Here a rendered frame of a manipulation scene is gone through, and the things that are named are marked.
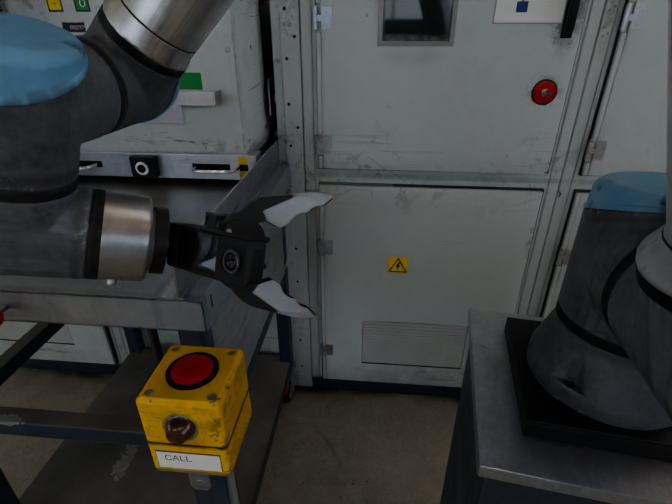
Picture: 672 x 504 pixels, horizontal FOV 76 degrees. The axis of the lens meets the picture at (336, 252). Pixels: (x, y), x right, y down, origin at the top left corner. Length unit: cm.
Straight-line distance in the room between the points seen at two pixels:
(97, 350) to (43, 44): 153
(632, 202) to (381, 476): 113
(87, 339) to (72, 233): 141
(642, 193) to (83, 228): 53
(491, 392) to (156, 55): 57
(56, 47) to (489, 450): 58
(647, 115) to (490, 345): 80
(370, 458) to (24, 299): 107
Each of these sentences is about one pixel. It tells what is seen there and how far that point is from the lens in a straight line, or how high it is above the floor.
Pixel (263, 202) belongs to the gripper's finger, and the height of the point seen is 102.
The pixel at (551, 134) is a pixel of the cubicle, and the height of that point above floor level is 95.
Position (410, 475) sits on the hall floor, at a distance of 147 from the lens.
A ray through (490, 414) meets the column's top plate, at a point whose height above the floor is 75.
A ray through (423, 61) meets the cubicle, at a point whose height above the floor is 112.
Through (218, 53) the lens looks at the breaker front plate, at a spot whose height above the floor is 114.
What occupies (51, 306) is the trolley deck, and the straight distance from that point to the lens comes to 78.
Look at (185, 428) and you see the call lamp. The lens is 44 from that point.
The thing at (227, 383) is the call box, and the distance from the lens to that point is 43.
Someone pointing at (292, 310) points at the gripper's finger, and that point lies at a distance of 52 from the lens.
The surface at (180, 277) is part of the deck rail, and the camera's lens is 65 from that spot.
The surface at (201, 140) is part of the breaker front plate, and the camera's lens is 109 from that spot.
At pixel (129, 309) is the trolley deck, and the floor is 83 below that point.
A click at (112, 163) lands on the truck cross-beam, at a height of 90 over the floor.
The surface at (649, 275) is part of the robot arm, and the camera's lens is 40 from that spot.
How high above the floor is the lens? 120
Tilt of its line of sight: 28 degrees down
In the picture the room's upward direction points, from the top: straight up
